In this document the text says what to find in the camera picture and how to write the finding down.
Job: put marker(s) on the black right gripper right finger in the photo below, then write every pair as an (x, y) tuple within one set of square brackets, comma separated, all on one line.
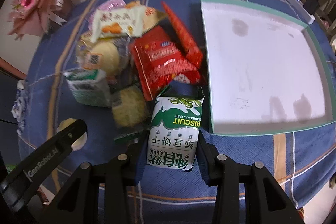
[(265, 200)]

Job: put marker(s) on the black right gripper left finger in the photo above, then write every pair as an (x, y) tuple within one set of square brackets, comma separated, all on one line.
[(77, 201)]

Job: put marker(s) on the jelly cup pudding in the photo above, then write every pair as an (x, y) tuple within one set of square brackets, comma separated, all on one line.
[(75, 132)]

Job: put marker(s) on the round green pastry packet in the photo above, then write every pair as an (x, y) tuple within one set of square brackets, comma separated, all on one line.
[(129, 110)]

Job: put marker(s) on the green mung bean biscuit packet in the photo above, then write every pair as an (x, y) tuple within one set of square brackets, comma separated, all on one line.
[(174, 131)]

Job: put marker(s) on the green white cracker packet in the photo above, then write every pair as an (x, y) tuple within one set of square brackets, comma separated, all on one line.
[(89, 87)]

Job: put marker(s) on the clear steamed cake packet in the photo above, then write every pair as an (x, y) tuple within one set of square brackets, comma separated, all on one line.
[(110, 55)]

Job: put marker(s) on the long red patterned packet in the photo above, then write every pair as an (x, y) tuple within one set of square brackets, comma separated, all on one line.
[(193, 53)]

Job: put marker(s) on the red nice snack packet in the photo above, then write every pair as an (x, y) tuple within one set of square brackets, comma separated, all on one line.
[(159, 61)]

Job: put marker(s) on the white monkey mushroom biscuit packet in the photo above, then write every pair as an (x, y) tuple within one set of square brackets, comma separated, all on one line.
[(117, 23)]

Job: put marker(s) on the pink snack packet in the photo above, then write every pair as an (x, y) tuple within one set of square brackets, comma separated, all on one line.
[(106, 6)]

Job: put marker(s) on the orange yellow cake packet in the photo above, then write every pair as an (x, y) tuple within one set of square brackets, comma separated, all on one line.
[(152, 18)]

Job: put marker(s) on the blue white crumpled wrapper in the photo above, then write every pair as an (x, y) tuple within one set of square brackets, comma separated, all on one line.
[(19, 107)]

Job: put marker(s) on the white tray with teal rim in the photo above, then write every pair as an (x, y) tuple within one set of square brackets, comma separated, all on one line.
[(267, 72)]

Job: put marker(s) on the white power strip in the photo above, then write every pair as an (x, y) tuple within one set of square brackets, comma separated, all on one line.
[(298, 6)]

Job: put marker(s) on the black power adapter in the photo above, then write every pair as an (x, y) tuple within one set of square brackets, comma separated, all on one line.
[(311, 6)]

